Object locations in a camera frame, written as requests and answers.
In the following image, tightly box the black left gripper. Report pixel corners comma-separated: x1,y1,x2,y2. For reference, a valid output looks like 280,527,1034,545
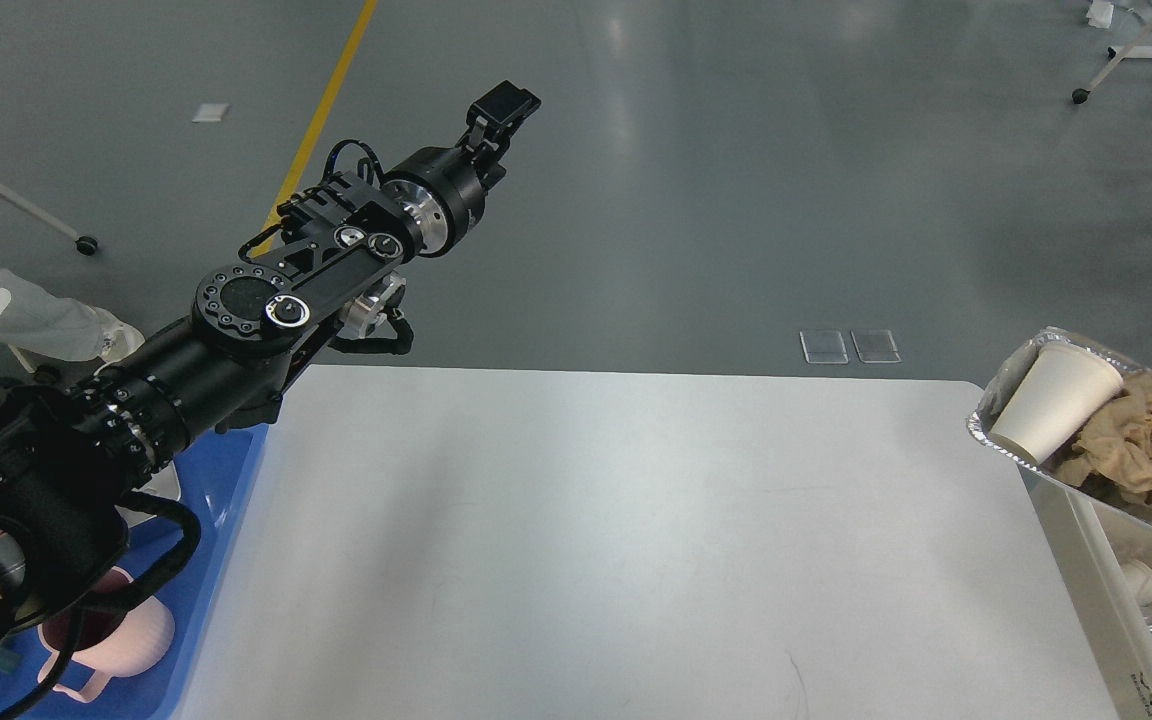
381,81,541,258

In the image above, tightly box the white paper cup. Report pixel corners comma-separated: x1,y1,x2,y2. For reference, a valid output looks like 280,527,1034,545
987,342,1124,465

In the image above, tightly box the pink mug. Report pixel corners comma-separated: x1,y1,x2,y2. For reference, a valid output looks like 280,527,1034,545
37,566,175,703

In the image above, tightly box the aluminium foil tray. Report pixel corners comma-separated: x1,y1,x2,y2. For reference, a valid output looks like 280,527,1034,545
967,327,1152,528

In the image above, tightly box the brown paper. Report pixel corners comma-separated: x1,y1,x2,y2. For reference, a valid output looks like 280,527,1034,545
1055,370,1152,511

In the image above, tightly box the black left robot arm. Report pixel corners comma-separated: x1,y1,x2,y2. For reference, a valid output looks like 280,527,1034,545
0,81,541,719

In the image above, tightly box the blue plastic tray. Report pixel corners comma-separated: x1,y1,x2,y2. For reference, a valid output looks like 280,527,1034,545
0,427,268,719

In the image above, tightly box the person in black sweater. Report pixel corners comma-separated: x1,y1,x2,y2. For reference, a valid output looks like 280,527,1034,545
0,268,145,364

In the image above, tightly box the white waste bin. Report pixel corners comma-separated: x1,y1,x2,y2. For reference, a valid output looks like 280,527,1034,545
1021,471,1152,719

